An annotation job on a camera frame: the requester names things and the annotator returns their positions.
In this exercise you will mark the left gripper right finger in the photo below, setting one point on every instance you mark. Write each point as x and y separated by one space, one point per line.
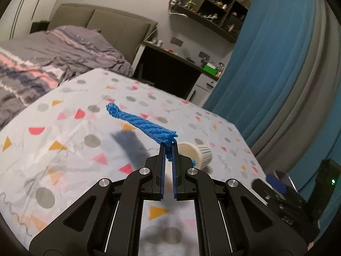
230 219

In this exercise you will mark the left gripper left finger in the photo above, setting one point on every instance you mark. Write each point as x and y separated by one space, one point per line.
105 220

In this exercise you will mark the blue foam net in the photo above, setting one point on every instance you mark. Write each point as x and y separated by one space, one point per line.
143 123

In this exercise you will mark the patterned white bed sheet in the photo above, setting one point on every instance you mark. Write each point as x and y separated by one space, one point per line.
66 141

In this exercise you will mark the blue and grey curtain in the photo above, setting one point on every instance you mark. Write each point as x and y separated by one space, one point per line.
281 87

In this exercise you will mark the dark desk with white drawers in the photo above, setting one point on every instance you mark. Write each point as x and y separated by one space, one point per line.
173 74

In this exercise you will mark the green box on desk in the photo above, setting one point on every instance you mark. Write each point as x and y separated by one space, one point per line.
211 69

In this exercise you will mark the grey striped blanket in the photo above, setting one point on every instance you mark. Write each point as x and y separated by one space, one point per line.
33 65

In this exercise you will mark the grey padded headboard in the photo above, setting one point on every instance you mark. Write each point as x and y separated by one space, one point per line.
123 30

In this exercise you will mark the dark wall shelf with figurines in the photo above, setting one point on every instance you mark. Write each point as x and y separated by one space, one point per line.
224 17

